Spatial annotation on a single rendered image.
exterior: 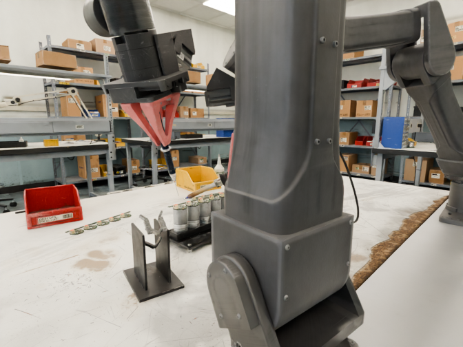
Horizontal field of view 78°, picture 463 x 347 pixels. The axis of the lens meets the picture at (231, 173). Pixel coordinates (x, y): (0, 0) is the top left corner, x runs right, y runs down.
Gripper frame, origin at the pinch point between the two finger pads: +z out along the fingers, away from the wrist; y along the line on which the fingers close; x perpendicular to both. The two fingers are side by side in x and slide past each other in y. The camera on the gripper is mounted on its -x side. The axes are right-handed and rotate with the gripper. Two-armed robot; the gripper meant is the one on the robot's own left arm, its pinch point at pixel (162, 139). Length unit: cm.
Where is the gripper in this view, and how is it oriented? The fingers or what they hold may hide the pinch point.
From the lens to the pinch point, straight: 44.7
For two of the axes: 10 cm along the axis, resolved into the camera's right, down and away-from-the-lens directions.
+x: -4.1, 4.8, -7.8
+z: 1.4, 8.8, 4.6
